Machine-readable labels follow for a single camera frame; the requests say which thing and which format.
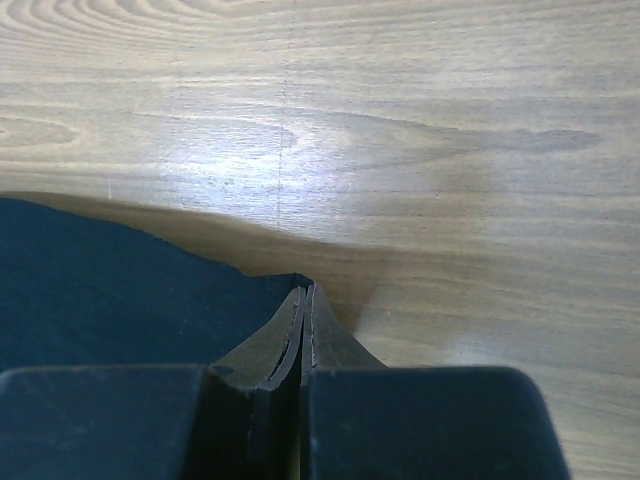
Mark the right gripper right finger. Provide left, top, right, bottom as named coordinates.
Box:
left=300, top=284, right=570, bottom=479

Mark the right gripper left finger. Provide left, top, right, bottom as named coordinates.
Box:
left=1, top=287, right=305, bottom=479

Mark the black t shirt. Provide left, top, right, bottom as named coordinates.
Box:
left=1, top=198, right=309, bottom=370

